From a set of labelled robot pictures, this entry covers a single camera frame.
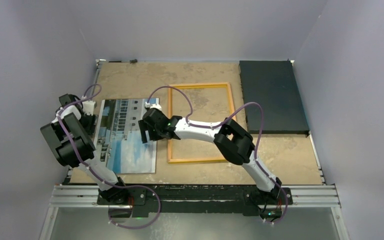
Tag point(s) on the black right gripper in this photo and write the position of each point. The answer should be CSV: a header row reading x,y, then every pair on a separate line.
x,y
144,127

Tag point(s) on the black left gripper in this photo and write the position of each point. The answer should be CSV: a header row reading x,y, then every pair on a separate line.
x,y
92,119

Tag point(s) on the building and sky photo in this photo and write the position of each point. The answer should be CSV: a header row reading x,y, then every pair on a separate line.
x,y
118,138

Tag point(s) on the yellow picture frame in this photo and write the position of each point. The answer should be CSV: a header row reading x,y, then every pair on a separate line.
x,y
179,128

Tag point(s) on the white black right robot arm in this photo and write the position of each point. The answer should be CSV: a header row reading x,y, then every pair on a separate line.
x,y
233,142

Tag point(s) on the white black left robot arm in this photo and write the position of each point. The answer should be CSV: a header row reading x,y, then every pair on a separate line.
x,y
69,139

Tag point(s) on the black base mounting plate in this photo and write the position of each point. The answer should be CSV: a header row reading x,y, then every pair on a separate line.
x,y
245,199

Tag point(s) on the dark green flat box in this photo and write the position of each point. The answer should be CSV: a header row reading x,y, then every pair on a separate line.
x,y
272,84

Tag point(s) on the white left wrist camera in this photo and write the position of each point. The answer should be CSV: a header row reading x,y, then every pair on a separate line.
x,y
88,107

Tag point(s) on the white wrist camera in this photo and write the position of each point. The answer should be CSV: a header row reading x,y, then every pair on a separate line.
x,y
149,106
88,107

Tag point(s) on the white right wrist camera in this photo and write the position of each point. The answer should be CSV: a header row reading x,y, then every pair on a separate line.
x,y
149,106

